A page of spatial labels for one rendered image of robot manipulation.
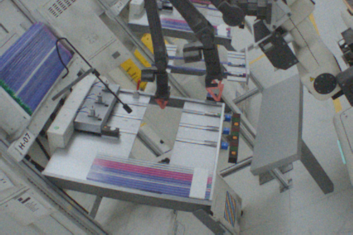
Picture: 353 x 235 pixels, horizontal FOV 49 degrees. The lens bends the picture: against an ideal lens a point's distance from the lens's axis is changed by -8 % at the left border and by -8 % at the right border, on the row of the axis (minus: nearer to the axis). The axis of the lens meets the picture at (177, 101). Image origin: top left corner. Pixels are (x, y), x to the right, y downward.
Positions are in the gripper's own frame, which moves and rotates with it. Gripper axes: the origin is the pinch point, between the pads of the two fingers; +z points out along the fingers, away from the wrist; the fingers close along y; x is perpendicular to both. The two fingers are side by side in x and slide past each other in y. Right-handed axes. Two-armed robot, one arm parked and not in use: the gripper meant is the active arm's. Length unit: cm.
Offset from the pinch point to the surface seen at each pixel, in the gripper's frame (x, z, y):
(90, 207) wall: -85, 171, -68
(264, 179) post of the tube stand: 60, 69, -25
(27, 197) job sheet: -52, 14, 60
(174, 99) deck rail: 4.4, 0.8, -8.0
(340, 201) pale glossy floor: 98, 40, 18
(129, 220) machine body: -13, 49, 36
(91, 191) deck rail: -19, 2, 60
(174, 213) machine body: 12, 31, 42
